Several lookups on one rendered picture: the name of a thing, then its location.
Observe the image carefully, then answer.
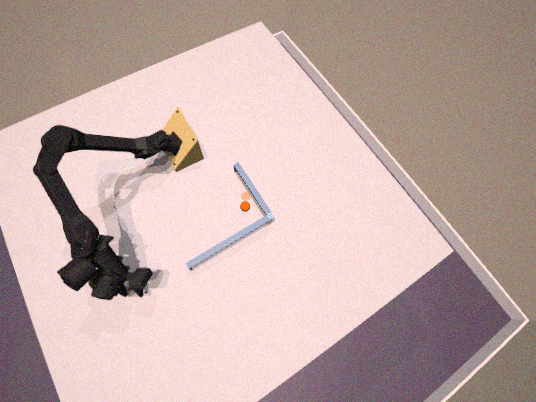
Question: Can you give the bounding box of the blue-grey flat bar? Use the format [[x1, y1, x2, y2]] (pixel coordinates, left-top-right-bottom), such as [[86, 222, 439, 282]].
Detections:
[[185, 162, 275, 271]]

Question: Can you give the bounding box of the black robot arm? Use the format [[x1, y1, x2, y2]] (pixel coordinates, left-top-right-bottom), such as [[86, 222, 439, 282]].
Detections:
[[33, 125, 182, 300]]

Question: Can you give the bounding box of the clear l-shaped low wall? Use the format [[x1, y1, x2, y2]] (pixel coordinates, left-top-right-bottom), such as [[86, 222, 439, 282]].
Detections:
[[190, 166, 275, 271]]

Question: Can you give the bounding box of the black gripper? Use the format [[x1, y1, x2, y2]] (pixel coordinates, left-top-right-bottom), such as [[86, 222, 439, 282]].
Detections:
[[88, 255, 153, 297]]

